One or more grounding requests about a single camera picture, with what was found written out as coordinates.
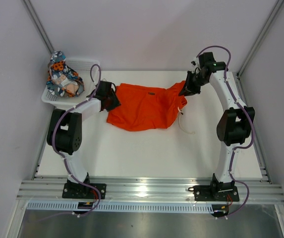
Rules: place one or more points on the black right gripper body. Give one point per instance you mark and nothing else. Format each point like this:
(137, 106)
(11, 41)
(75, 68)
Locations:
(195, 81)

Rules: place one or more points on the white slotted cable duct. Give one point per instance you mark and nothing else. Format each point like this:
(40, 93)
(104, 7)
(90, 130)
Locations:
(121, 207)

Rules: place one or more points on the aluminium mounting rail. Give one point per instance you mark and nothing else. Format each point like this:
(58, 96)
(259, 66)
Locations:
(149, 190)

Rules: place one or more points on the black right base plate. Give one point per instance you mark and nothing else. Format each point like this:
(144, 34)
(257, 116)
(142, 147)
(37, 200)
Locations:
(214, 192)

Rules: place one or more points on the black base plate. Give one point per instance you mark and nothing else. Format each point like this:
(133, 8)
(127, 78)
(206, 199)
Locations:
(214, 192)
(73, 190)

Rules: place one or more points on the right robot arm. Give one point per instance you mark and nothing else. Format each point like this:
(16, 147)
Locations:
(236, 123)

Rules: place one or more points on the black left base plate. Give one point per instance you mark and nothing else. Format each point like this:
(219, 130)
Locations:
(73, 190)

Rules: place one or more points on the white plastic basket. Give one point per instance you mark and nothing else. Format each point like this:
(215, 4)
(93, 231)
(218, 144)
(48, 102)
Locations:
(82, 67)

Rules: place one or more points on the patterned multicolour shorts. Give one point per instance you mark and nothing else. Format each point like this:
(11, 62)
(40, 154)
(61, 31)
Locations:
(62, 80)

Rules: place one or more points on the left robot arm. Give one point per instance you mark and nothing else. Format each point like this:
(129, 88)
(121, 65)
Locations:
(65, 130)

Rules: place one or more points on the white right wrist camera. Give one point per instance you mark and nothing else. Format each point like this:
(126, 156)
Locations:
(195, 62)

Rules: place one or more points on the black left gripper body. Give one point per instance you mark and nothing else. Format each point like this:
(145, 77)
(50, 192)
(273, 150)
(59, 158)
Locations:
(107, 96)

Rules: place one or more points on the orange shorts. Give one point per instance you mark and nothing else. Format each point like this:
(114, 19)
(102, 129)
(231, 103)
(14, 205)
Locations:
(143, 108)

